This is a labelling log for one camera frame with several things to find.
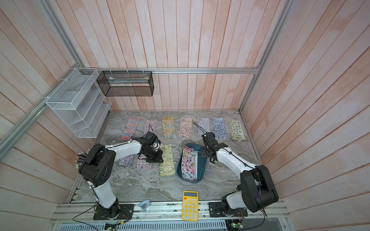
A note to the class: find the bottom sticker sheet in tray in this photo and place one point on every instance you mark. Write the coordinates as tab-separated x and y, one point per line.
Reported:
185	128

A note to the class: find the pencil holder with pencils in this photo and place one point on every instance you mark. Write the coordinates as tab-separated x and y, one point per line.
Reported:
80	158

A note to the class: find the aluminium front rail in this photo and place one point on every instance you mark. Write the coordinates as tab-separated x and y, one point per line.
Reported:
160	211

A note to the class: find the green circuit board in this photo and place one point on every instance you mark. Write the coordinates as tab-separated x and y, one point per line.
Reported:
234	225

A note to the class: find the cat sticker sheet pink blue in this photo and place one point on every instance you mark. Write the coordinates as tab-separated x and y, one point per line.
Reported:
130	128

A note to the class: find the white vented cable duct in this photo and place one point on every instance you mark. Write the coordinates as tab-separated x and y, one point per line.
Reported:
179	225

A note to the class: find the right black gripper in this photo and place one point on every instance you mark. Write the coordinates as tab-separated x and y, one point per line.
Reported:
203	153

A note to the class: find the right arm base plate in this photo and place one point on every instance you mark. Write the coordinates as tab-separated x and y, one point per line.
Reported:
221	209

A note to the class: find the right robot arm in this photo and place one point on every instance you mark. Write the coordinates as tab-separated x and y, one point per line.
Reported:
256	189

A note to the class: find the purple cartoon sticker sheet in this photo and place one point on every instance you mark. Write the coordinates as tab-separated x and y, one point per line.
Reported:
126	161

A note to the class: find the white wire mesh shelf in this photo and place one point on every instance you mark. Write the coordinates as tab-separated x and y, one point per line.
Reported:
79	104

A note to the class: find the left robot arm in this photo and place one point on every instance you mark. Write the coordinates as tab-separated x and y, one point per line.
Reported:
96	169

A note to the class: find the translucent bubble sticker sheet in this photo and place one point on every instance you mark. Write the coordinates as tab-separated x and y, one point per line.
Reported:
204	123

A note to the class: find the blue penguin sticker sheet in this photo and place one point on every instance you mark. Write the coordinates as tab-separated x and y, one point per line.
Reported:
219	129

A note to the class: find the blue stapler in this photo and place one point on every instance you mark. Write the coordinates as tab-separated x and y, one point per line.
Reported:
144	205

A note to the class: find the aluminium wall rail left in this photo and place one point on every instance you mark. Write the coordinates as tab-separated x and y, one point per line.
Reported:
20	129

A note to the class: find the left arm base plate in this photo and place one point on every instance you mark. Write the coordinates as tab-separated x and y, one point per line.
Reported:
113	213

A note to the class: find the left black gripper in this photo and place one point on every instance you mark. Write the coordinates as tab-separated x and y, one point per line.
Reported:
157	159

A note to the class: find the yellow green animal sticker sheet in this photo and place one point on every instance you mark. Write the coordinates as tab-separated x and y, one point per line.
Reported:
167	167

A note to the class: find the yellow calculator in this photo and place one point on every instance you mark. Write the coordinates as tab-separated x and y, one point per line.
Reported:
190	204

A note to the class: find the teal storage tray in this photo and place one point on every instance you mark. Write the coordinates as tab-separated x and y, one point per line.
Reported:
201	165

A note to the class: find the pink colourful character sticker sheet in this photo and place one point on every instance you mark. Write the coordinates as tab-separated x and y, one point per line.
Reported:
189	164

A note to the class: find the black mesh basket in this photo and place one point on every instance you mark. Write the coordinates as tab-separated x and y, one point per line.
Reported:
126	83

